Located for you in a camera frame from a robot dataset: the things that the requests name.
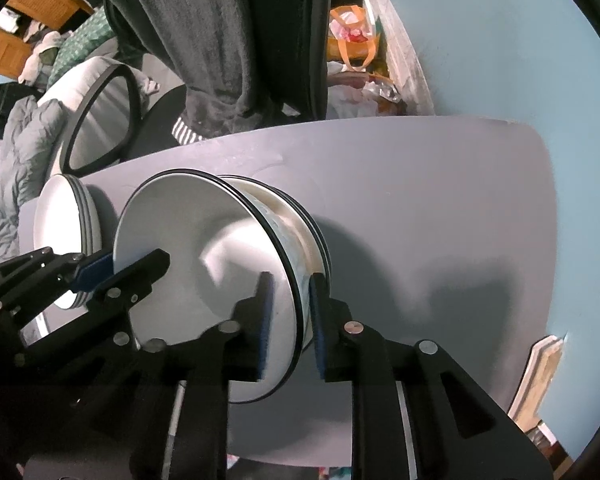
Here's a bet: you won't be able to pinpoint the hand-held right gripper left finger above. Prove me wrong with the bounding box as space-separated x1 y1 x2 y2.
20 271 278 480

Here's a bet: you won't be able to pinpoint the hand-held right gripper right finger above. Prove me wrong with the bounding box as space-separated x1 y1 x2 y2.
307 272 556 480

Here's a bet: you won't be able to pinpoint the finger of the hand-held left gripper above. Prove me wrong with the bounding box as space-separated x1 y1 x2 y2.
0 246 118 313
24 249 172 362

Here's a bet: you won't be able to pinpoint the small white ribbed bowl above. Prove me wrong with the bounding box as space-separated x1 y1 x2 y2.
114 170 312 404
225 175 332 291

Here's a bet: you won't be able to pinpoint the stack of white plates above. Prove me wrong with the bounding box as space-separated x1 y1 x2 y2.
77 179 97 306

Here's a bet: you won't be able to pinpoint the deep white grey plate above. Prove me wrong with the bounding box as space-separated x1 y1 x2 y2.
86 185 104 261

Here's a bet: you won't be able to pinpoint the large white black-rimmed plate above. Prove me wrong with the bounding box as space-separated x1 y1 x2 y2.
34 174 88 310

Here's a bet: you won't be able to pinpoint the grey puffy duvet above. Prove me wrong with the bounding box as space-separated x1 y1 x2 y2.
0 92 73 266

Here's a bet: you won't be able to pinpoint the striped grey white cloth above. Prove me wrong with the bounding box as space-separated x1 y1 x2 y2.
172 116 207 144

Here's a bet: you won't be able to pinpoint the grey round black-rimmed object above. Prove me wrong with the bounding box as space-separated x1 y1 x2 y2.
37 55 142 176

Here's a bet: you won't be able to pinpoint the black clothes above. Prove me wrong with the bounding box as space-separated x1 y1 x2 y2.
0 81 32 137

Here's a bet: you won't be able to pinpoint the white plastic bag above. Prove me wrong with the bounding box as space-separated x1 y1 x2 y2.
327 60 409 121

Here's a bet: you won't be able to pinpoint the white soft cloth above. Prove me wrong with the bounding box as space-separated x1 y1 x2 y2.
19 30 64 84

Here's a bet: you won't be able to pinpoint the green checked cloth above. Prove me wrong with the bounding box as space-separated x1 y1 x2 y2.
45 10 117 86

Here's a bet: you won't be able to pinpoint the beige wooden board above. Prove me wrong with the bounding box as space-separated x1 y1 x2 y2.
507 335 567 448

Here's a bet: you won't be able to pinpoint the dark fleece jacket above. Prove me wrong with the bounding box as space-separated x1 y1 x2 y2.
85 0 253 140

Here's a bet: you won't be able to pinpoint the wooden cabinet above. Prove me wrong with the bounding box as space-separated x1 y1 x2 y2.
0 0 95 70

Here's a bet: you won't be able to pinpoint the orange plastic bag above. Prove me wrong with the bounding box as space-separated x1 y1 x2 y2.
328 5 382 72

